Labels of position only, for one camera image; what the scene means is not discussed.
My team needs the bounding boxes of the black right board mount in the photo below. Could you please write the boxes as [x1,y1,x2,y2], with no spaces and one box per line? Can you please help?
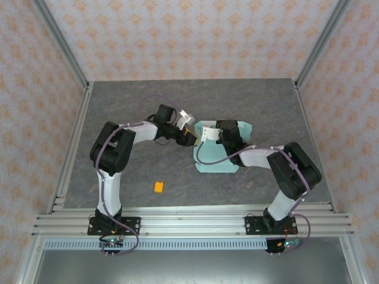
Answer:
[265,238,287,254]

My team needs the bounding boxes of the black board mount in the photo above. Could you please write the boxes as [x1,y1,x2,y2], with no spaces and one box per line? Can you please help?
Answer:
[99,235,125,256]
[265,238,287,254]

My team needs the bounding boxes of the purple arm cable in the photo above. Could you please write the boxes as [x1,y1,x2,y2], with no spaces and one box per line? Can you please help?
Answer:
[195,141,311,255]
[95,93,184,257]

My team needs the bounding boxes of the aluminium frame post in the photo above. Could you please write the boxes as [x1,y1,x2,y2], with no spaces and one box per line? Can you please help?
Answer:
[294,0,355,89]
[31,0,91,91]

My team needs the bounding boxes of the slotted grey cable duct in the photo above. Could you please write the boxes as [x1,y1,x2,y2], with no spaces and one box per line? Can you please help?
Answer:
[43,240,269,251]

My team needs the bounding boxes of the aluminium lower frame rail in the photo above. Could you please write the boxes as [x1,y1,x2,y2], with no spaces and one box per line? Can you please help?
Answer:
[339,236,365,284]
[16,238,45,284]

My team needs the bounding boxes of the aluminium table side rail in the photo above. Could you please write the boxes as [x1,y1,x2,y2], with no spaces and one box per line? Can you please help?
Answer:
[47,81,95,214]
[294,81,338,214]

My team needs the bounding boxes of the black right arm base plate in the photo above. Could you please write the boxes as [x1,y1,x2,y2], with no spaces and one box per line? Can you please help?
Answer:
[245,215,298,237]

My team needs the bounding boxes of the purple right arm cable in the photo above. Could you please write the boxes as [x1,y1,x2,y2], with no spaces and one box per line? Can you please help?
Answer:
[195,141,311,255]

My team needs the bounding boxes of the grey metal sheet panel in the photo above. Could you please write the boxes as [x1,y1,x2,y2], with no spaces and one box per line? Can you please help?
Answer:
[32,250,356,284]

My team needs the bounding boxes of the aluminium mounting rail beam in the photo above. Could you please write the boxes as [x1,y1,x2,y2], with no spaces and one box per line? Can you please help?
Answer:
[31,206,355,237]

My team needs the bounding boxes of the black left board mount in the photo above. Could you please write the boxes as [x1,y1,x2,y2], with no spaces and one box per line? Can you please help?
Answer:
[99,235,125,256]

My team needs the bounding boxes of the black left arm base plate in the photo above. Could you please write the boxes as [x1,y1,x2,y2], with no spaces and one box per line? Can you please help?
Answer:
[87,216,142,237]

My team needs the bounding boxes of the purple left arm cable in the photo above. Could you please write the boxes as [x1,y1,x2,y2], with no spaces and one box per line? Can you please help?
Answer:
[95,93,184,257]

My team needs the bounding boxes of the light teal paper box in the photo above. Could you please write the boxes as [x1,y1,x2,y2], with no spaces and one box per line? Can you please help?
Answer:
[192,120,253,174]

